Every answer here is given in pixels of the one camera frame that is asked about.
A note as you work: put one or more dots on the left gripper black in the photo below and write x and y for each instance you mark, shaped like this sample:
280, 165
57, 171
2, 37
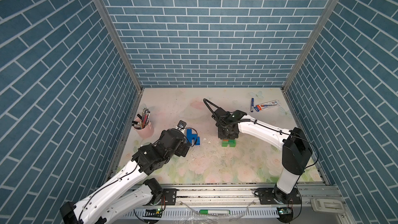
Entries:
181, 151

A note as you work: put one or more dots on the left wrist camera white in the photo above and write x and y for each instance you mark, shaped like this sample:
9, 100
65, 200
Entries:
181, 125

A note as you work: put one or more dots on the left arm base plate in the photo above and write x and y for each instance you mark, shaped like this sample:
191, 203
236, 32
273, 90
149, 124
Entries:
170, 195

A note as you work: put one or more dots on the aluminium front rail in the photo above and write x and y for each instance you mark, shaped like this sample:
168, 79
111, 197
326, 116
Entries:
242, 204

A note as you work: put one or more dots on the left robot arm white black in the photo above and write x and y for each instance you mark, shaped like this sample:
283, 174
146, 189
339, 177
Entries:
129, 188

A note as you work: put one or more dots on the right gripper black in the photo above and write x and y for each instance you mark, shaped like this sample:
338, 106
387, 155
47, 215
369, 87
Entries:
220, 137

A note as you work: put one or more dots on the green marker on rail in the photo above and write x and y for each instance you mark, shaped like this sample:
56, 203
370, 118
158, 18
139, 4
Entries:
214, 212

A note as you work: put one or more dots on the long green lego brick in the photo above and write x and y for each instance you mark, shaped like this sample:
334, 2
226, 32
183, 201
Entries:
228, 141

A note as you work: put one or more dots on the white toothpaste tube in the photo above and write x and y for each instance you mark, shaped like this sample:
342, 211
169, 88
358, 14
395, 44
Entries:
267, 105

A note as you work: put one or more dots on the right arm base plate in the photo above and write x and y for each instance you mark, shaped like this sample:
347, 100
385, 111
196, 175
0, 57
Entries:
274, 196

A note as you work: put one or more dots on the white plastic handle part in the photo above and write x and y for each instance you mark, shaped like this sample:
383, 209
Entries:
331, 206

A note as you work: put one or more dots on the blue marker pen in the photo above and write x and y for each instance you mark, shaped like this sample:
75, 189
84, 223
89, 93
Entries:
252, 107

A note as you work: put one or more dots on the long blue lego brick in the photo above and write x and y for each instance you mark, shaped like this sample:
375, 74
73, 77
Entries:
190, 138

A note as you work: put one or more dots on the bundle of pens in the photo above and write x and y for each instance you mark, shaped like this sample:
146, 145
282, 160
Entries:
142, 119

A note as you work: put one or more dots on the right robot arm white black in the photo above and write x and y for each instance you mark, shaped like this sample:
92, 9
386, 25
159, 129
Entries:
296, 149

